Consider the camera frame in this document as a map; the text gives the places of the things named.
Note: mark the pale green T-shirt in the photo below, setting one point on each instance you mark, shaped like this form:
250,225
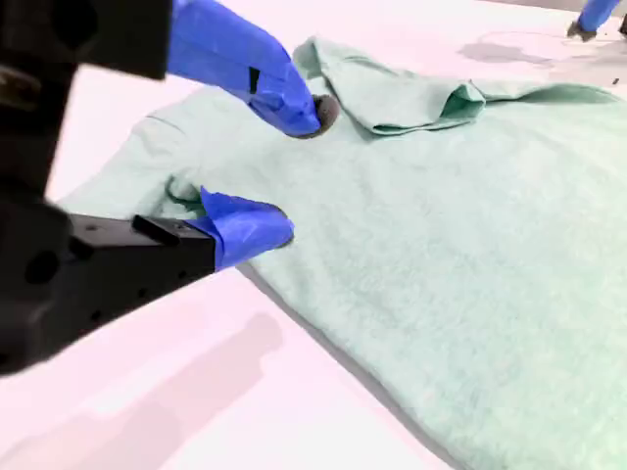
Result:
441,245

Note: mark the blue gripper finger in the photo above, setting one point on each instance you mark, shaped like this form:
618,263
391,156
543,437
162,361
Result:
161,249
245,63
595,14

